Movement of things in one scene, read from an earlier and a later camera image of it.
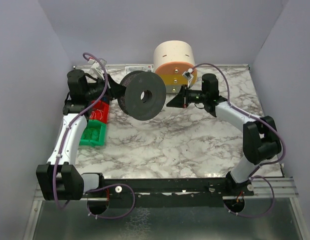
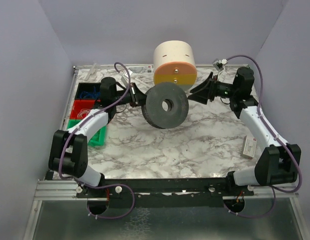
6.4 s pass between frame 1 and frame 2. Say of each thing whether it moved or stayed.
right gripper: moved
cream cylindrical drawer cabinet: stayed
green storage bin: stayed
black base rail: stayed
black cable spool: moved
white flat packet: stayed
